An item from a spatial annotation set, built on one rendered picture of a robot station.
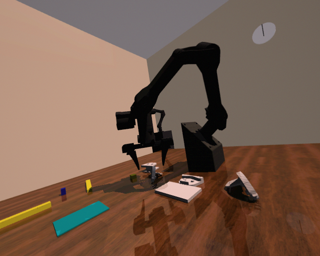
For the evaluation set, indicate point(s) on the pink plate with two round holes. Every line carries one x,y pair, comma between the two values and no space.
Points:
149,165

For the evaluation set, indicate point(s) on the yellow flat bar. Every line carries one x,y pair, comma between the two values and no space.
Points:
89,187

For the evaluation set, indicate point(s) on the pink rectangular plate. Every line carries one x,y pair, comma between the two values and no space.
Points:
178,191

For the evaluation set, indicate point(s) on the teal rectangular plate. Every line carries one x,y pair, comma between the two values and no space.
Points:
79,217

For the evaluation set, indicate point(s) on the yellow rectangular bar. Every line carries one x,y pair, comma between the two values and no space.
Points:
27,213

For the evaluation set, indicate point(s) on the pink trapezoid plate with holes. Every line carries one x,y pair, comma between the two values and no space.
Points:
191,180

